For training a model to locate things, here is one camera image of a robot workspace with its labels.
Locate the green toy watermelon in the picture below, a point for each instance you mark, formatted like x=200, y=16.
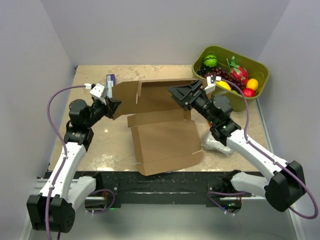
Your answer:
x=210, y=60

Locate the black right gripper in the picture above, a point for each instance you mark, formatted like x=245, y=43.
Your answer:
x=181, y=95

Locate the dark purple toy grapes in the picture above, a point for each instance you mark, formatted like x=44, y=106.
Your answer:
x=202, y=71

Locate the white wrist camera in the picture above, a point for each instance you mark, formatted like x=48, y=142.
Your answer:
x=96, y=90
x=211, y=83

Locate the black base frame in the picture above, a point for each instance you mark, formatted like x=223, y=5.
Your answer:
x=115, y=188

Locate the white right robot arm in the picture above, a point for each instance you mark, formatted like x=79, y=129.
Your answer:
x=281, y=183

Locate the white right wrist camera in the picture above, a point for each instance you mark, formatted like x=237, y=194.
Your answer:
x=211, y=83

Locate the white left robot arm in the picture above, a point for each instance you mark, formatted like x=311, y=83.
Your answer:
x=54, y=208

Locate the red toy grapes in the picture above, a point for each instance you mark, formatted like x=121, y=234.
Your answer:
x=224, y=74

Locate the green plastic basket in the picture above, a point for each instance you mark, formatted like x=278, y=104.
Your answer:
x=254, y=69

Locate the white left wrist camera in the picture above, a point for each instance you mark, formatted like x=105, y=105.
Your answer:
x=96, y=90

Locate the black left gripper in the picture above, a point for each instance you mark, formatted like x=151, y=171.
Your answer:
x=113, y=105

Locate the silver foil pouch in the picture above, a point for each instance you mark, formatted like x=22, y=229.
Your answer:
x=210, y=144

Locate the yellow toy banana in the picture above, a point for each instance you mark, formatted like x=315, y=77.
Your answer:
x=224, y=85

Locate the red toy apple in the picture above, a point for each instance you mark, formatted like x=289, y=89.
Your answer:
x=248, y=92

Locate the pink toy dragon fruit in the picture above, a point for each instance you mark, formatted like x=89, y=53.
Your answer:
x=237, y=71

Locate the purple toothpaste box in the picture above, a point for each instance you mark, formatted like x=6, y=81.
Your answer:
x=110, y=83

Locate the yellow toy mango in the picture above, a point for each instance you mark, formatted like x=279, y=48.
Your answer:
x=252, y=84

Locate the brown cardboard box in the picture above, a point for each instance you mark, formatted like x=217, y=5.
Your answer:
x=165, y=137

